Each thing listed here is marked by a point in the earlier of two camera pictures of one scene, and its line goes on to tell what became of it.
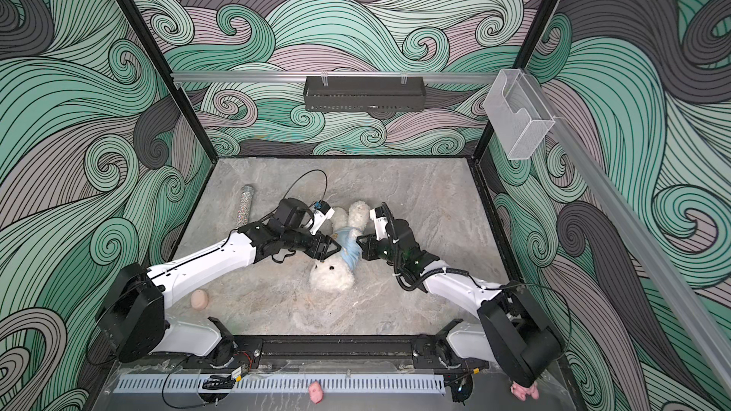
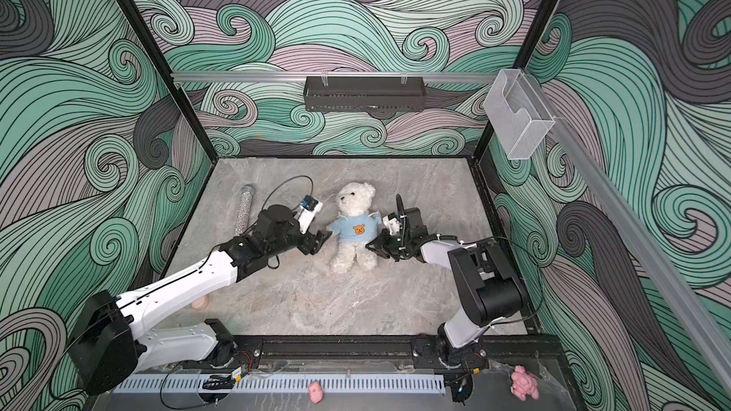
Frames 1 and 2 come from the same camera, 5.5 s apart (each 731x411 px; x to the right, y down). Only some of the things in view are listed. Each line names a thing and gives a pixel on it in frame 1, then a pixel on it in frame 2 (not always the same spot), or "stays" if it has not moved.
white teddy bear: (333, 273) → (354, 198)
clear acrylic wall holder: (517, 113) stays
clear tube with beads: (244, 207) stays
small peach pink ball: (199, 300) stays
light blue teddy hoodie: (350, 251) → (357, 228)
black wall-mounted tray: (365, 94) stays
